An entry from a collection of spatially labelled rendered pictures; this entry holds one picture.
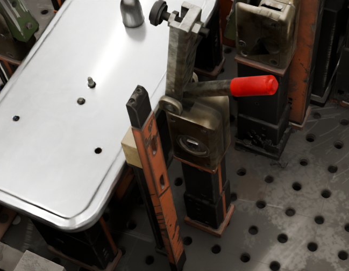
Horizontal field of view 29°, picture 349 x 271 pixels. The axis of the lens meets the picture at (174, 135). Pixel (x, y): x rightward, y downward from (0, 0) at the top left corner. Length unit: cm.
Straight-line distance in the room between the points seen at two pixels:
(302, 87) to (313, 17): 18
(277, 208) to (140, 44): 38
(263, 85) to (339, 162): 49
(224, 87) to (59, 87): 27
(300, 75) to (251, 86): 36
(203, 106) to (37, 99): 24
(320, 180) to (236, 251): 19
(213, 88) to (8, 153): 30
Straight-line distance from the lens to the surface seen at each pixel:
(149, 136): 74
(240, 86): 76
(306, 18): 100
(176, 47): 74
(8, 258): 85
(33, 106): 95
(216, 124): 84
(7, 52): 109
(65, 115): 93
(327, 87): 127
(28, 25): 103
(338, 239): 115
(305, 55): 106
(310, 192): 118
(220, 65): 130
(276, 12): 91
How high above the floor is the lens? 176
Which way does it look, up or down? 59 degrees down
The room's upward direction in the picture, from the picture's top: 10 degrees counter-clockwise
